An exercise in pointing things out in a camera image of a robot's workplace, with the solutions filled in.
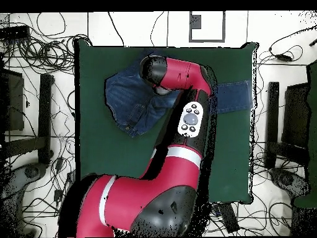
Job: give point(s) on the dark green spare cloth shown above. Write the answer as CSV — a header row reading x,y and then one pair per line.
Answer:
x,y
312,124

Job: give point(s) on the grey wheeled chair base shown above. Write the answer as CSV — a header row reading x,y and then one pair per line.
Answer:
x,y
287,179
32,172

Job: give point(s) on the grey square floor frame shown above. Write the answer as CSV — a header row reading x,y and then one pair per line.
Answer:
x,y
195,22

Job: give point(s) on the black power adapter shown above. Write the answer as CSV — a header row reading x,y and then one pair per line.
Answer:
x,y
59,163
58,195
283,57

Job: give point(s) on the black power strip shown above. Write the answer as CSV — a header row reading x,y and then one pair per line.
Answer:
x,y
14,32
229,218
70,178

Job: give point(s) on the black box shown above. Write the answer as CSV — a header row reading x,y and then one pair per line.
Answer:
x,y
296,114
14,104

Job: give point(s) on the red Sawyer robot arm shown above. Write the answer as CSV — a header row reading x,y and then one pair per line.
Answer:
x,y
178,74

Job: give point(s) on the dark green table cloth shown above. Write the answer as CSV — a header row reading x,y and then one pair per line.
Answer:
x,y
111,148

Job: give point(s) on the black stand base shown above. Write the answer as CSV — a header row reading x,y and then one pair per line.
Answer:
x,y
272,119
45,119

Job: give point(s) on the blue denim jeans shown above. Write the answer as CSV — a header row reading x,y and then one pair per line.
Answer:
x,y
128,99

